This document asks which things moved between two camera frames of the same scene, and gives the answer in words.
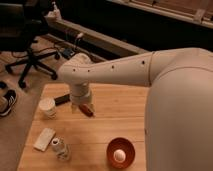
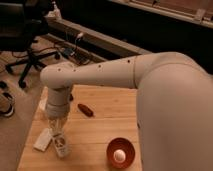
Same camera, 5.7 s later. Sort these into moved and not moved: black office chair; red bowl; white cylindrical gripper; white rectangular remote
Moved: white cylindrical gripper
Not moved: white rectangular remote; black office chair; red bowl
